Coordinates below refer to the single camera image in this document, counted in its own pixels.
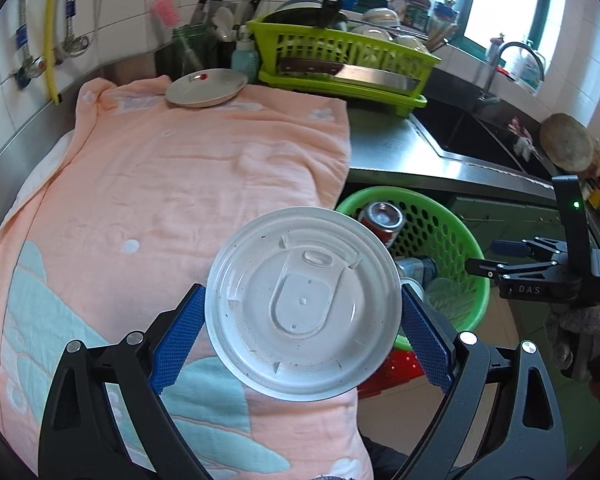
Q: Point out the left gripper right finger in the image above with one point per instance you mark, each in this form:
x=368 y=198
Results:
x=524 y=437

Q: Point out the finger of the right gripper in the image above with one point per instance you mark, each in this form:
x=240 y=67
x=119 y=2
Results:
x=537 y=248
x=501 y=271

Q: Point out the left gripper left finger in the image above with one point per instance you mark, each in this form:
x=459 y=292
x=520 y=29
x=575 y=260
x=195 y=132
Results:
x=80 y=437

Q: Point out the white plastic lid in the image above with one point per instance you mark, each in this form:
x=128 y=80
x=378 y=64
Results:
x=303 y=304

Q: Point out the silver blue drink can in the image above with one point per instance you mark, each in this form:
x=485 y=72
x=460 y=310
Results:
x=418 y=272

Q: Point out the kitchen cleaver knife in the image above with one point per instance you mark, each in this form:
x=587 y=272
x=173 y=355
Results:
x=364 y=76

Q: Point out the right gloved hand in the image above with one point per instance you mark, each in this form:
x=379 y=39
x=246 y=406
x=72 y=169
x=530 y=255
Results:
x=574 y=336

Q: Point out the green cabinet drawer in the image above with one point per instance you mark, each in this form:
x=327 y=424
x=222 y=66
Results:
x=488 y=220

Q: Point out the green plastic waste basket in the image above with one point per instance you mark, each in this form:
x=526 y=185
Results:
x=432 y=231

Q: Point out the red plastic basket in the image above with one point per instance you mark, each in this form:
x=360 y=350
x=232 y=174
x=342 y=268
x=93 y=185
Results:
x=399 y=368

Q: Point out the round wooden board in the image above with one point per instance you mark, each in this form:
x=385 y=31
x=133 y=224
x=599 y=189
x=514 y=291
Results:
x=566 y=143

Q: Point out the red drink can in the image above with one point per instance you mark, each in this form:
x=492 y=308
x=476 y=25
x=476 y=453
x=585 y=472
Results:
x=384 y=219

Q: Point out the steel sink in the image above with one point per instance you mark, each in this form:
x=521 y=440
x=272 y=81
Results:
x=462 y=126

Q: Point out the chrome faucet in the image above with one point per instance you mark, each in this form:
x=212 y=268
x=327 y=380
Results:
x=518 y=62

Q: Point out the pink towel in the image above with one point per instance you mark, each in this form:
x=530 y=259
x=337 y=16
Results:
x=125 y=217

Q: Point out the green dish rack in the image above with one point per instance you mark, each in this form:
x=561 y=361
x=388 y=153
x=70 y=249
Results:
x=276 y=41

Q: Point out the black frying pan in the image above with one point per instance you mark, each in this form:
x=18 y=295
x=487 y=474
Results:
x=312 y=13

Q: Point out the teal soap bottle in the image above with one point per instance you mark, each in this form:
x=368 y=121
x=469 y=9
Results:
x=245 y=58

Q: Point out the white ceramic plate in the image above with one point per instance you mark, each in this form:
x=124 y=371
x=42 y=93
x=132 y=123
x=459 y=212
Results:
x=206 y=88

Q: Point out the metal water pipe valve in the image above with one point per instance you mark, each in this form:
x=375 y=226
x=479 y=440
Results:
x=30 y=67

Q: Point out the pink bottle brush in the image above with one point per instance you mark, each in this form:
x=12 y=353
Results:
x=167 y=13

